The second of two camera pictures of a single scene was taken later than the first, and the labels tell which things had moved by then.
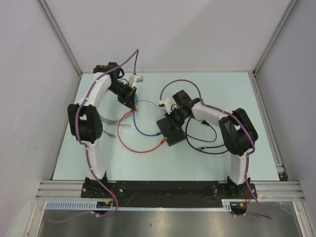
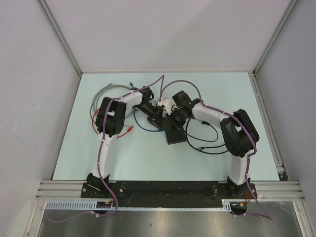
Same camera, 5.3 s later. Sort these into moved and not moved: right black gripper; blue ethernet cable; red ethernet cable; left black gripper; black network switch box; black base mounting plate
Moved: left black gripper; red ethernet cable; blue ethernet cable
Not moved: right black gripper; black network switch box; black base mounting plate
